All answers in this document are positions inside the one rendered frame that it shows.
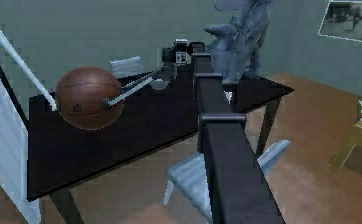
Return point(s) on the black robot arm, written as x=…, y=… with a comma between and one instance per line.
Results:
x=235, y=166

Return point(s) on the black table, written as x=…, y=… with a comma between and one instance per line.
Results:
x=122, y=140

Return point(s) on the small grey bowl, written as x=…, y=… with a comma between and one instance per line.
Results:
x=159, y=84

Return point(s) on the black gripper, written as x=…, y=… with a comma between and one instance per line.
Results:
x=167, y=70

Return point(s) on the framed grey picture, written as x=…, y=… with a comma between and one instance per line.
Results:
x=347, y=20

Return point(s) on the white slanted pole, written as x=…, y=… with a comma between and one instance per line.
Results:
x=22, y=65

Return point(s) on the brown basketball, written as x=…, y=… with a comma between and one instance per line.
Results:
x=84, y=100

